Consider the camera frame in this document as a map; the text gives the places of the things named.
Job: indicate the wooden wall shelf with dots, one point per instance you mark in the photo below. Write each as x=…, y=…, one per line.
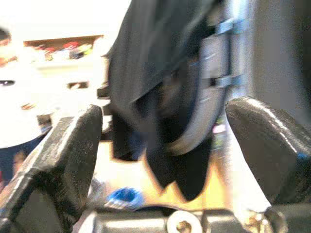
x=63, y=48

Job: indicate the black hanging T-shirt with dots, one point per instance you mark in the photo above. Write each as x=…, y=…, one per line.
x=150, y=60

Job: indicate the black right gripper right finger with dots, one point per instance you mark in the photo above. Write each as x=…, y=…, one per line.
x=272, y=150

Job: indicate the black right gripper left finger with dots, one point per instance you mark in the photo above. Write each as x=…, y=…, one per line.
x=53, y=157

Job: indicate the round silver washer door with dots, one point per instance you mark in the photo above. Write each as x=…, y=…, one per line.
x=211, y=72

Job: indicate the black bin with blue bag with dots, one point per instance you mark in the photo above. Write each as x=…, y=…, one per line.
x=121, y=195

